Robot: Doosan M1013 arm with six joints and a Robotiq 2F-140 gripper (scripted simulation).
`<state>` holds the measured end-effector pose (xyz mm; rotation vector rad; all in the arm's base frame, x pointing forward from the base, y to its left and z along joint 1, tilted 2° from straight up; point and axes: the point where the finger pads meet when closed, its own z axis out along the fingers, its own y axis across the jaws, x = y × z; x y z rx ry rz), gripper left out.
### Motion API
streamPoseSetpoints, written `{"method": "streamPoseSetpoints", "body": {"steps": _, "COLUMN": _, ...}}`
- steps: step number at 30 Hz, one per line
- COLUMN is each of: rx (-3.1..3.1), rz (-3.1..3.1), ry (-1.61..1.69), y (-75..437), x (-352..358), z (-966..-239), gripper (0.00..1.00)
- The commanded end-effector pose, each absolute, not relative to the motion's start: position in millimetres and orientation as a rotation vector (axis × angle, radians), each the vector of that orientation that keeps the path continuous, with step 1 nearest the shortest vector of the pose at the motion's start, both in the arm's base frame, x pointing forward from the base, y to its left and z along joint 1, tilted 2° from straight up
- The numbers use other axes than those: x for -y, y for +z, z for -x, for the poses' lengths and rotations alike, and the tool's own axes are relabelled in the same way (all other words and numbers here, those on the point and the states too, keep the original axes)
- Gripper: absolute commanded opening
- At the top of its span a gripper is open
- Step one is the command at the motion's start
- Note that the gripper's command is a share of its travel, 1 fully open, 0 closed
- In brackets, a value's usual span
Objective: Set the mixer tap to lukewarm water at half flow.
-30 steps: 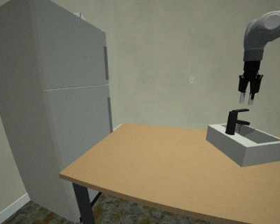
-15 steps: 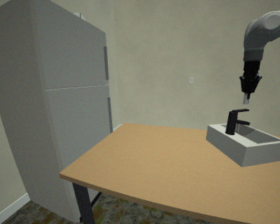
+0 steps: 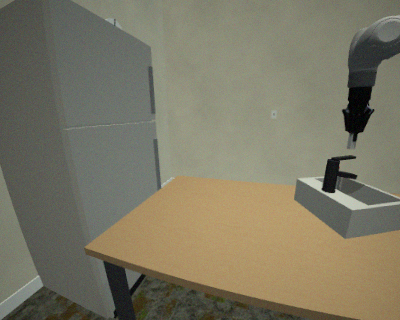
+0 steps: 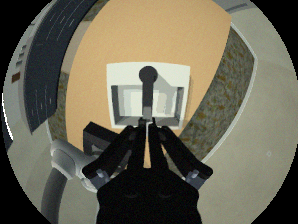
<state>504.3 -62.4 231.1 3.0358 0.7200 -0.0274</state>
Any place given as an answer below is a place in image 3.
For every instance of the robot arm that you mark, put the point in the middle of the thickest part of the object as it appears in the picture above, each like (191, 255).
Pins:
(380, 41)

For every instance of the white sink basin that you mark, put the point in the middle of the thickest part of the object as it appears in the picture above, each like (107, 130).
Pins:
(347, 216)

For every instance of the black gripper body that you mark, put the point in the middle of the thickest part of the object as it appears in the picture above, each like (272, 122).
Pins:
(359, 96)

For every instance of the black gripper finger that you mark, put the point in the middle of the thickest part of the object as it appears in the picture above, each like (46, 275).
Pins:
(349, 120)
(359, 127)

